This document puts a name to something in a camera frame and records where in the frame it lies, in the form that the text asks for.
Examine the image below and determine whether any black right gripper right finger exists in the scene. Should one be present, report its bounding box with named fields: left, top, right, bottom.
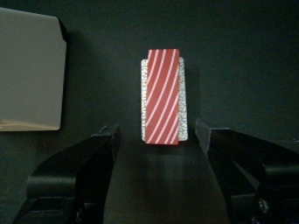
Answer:
left=195, top=118, right=299, bottom=224

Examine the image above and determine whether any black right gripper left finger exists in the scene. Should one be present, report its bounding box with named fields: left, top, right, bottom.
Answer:
left=10, top=125, right=123, bottom=224

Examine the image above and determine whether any salmon sushi toy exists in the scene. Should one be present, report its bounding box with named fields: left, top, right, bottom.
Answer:
left=140, top=48, right=189, bottom=146

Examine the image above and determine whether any beige knife holder block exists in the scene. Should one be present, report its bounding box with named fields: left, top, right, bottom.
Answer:
left=0, top=6, right=68, bottom=132

